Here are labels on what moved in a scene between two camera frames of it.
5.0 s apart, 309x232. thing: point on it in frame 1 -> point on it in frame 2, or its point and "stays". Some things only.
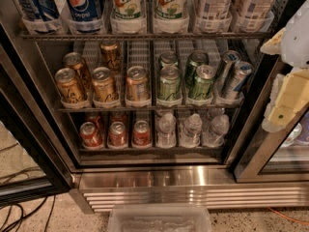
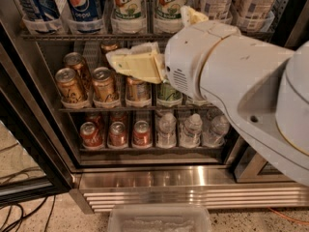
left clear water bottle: [166, 137] stays
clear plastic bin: [159, 217] stays
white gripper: [297, 41] -> [189, 53]
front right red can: [141, 133] stays
